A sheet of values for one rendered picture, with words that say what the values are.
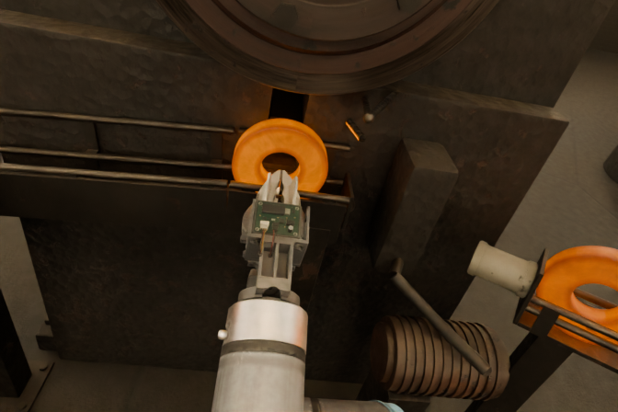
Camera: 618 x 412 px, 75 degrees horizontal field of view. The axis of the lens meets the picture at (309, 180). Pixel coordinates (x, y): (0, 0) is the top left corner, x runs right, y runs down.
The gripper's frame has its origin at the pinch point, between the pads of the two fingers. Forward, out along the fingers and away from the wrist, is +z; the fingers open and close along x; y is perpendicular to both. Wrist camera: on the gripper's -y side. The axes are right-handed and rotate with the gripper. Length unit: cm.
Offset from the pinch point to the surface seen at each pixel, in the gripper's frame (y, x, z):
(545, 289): -3.1, -41.7, -10.8
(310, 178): -3.6, -5.1, 4.0
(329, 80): 14.1, -4.2, 7.0
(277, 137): 2.8, 1.3, 6.0
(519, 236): -99, -121, 62
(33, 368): -73, 52, -14
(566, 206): -109, -165, 93
